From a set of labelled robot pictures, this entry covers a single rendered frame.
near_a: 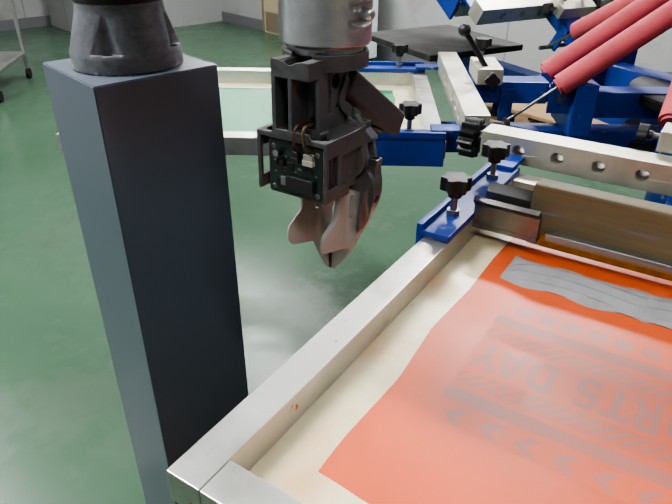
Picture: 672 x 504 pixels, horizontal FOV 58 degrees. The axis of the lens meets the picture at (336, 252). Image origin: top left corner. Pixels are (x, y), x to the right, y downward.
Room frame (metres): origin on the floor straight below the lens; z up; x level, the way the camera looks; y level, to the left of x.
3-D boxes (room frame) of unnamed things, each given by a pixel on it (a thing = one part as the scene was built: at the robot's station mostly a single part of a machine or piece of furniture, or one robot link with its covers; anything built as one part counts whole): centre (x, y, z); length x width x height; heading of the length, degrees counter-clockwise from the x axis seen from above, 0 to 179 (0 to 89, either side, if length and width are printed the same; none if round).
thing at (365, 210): (0.52, -0.02, 1.17); 0.05 x 0.02 x 0.09; 57
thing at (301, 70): (0.51, 0.01, 1.24); 0.09 x 0.08 x 0.12; 147
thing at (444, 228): (0.87, -0.22, 0.98); 0.30 x 0.05 x 0.07; 147
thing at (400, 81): (1.45, 0.01, 1.05); 1.08 x 0.61 x 0.23; 87
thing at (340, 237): (0.50, 0.00, 1.13); 0.06 x 0.03 x 0.09; 147
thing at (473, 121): (1.09, -0.27, 1.02); 0.07 x 0.06 x 0.07; 147
